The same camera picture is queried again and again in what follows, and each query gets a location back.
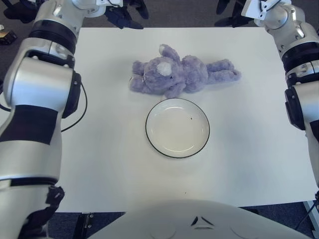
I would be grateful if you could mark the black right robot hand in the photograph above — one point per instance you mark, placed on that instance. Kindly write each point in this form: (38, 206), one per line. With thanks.
(238, 20)

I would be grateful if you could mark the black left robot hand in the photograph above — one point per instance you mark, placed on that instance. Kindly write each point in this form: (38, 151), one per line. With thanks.
(122, 18)

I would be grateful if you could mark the purple plush bunny doll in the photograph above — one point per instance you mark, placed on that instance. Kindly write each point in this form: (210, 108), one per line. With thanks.
(179, 74)

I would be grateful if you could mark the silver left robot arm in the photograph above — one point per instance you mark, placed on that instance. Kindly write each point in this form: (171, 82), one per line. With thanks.
(37, 87)

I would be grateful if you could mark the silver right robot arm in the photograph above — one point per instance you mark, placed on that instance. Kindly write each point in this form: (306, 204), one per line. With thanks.
(301, 74)

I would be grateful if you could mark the white plate with black rim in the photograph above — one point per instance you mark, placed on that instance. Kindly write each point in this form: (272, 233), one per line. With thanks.
(177, 129)

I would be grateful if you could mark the yellow black box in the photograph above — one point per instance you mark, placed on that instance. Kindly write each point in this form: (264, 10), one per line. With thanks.
(7, 36)

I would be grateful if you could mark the white table leg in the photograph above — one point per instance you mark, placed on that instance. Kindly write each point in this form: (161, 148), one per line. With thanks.
(309, 209)

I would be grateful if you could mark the silver robot torso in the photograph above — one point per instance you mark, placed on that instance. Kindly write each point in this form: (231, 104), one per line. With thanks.
(187, 221)

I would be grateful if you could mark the black table bracket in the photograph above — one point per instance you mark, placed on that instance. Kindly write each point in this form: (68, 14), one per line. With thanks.
(84, 224)

